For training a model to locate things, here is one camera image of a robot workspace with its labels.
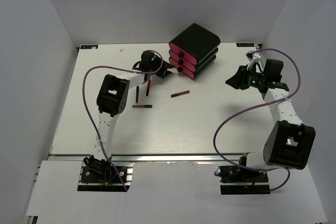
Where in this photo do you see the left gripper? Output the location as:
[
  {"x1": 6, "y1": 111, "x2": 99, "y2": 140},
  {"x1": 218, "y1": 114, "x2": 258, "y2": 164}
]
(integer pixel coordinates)
[{"x1": 148, "y1": 56, "x2": 174, "y2": 79}]

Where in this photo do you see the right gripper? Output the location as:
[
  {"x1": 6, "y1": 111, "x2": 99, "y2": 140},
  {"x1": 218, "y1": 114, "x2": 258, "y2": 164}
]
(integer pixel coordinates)
[{"x1": 225, "y1": 64, "x2": 266, "y2": 90}]

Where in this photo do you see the red lip gloss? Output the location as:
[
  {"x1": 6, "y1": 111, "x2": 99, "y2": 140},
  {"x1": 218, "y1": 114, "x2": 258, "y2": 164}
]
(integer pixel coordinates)
[{"x1": 145, "y1": 80, "x2": 151, "y2": 97}]

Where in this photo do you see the dark lip gloss vertical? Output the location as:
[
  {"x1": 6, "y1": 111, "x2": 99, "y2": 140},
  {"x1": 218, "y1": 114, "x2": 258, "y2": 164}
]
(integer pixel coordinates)
[{"x1": 135, "y1": 86, "x2": 140, "y2": 104}]

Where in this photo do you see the red lip gloss tube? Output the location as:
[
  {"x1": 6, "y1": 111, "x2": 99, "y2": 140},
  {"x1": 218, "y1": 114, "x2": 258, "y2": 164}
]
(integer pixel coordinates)
[{"x1": 171, "y1": 90, "x2": 190, "y2": 98}]

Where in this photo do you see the black pink drawer organizer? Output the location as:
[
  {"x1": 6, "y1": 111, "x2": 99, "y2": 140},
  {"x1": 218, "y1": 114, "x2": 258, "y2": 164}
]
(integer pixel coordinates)
[{"x1": 169, "y1": 23, "x2": 221, "y2": 80}]

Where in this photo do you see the horizontal lip gloss tube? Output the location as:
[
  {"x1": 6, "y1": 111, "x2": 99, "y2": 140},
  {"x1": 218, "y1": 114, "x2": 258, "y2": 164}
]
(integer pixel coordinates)
[{"x1": 132, "y1": 104, "x2": 153, "y2": 109}]

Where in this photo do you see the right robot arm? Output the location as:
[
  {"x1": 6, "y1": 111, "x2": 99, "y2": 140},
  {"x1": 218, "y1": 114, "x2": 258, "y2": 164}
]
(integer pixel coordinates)
[{"x1": 226, "y1": 59, "x2": 316, "y2": 182}]

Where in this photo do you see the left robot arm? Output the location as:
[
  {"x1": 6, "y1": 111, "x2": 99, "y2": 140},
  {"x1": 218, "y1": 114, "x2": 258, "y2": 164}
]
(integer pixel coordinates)
[{"x1": 91, "y1": 50, "x2": 173, "y2": 162}]

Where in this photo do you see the right blue corner label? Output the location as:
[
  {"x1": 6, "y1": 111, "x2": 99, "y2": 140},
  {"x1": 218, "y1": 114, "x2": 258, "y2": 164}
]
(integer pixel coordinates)
[{"x1": 236, "y1": 42, "x2": 255, "y2": 47}]

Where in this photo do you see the blue corner label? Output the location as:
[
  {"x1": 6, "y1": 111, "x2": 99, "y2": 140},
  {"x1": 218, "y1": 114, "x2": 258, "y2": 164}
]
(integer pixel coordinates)
[
  {"x1": 236, "y1": 42, "x2": 255, "y2": 47},
  {"x1": 80, "y1": 45, "x2": 98, "y2": 50}
]

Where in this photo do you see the left blue corner label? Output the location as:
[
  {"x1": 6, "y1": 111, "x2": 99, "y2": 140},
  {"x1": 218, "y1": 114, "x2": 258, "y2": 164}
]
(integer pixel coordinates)
[{"x1": 80, "y1": 45, "x2": 98, "y2": 50}]

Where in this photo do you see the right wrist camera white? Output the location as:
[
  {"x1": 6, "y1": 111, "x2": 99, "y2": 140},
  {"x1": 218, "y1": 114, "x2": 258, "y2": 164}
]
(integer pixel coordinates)
[{"x1": 246, "y1": 51, "x2": 264, "y2": 71}]

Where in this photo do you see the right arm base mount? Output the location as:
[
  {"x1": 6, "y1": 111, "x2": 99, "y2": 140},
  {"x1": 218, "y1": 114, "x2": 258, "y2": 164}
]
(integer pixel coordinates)
[{"x1": 214, "y1": 166, "x2": 270, "y2": 195}]

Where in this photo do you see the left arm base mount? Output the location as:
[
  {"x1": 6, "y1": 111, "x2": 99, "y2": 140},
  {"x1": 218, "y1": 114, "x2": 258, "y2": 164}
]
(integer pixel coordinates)
[{"x1": 77, "y1": 156, "x2": 131, "y2": 192}]

